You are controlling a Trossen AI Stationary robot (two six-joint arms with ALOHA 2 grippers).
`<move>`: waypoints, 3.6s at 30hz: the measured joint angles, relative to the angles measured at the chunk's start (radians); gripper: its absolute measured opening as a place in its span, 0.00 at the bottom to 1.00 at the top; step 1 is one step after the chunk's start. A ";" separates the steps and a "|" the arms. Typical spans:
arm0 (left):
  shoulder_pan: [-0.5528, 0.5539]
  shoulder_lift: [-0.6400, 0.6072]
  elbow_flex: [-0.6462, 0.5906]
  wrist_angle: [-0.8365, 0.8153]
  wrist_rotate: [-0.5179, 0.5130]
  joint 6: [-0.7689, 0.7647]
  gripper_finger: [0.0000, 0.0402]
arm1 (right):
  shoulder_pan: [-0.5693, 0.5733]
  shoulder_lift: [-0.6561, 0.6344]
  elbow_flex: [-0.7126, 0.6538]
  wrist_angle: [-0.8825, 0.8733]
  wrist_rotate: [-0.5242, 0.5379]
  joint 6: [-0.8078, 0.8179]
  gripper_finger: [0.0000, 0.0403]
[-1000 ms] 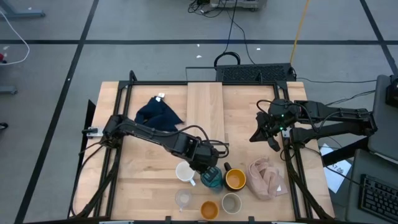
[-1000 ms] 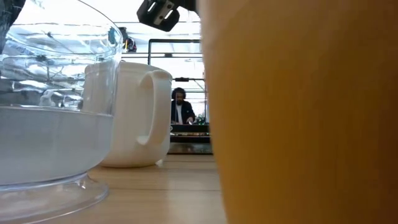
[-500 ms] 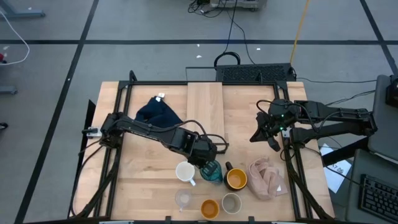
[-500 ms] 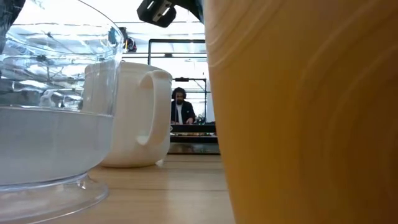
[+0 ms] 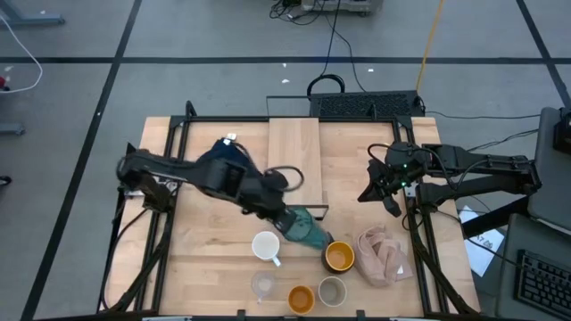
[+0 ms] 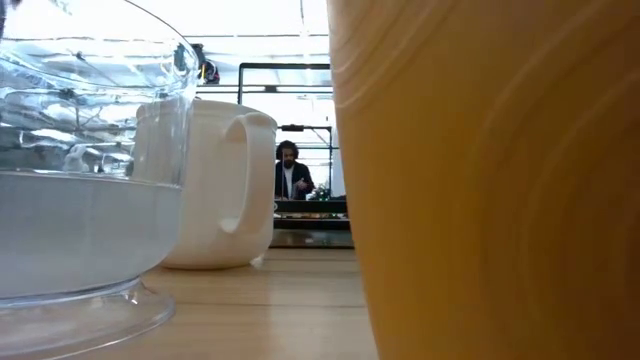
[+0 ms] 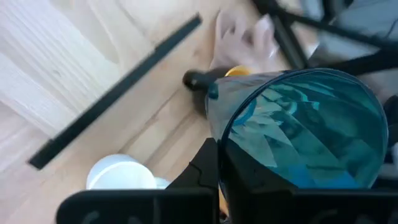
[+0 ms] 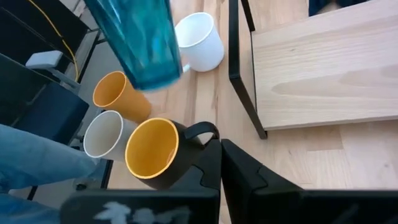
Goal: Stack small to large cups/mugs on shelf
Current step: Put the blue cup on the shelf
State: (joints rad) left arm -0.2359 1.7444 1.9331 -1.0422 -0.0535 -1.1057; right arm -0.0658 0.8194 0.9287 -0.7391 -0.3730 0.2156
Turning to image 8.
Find black flat panel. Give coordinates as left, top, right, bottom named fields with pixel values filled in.
left=0, top=0, right=90, bottom=65

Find navy blue cloth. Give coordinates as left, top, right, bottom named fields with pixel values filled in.
left=308, top=0, right=371, bottom=17

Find teal ribbed plastic tumbler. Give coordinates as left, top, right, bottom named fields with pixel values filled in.
left=83, top=0, right=183, bottom=92

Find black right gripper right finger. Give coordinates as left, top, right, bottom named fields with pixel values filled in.
left=221, top=139, right=398, bottom=224

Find white ceramic mug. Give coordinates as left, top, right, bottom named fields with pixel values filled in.
left=174, top=11, right=225, bottom=73

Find orange plastic cup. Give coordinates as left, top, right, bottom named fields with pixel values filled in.
left=92, top=70, right=153, bottom=124

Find black mug yellow inside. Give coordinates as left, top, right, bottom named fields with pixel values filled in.
left=124, top=117, right=221, bottom=191

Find black office chair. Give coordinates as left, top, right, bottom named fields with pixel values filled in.
left=0, top=50, right=91, bottom=146

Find yellow cable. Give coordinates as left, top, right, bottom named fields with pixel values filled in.
left=27, top=0, right=80, bottom=83

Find person in blue jeans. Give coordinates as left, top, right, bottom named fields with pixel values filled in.
left=0, top=123, right=101, bottom=224

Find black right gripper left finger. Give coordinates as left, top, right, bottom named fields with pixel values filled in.
left=60, top=139, right=222, bottom=224

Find black aluminium table frame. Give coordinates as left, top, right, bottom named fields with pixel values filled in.
left=26, top=27, right=114, bottom=202

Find wooden shelf black metal frame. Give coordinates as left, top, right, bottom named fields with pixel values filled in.
left=228, top=0, right=398, bottom=140

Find beige plastic cup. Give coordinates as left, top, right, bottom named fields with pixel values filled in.
left=83, top=110, right=138, bottom=163

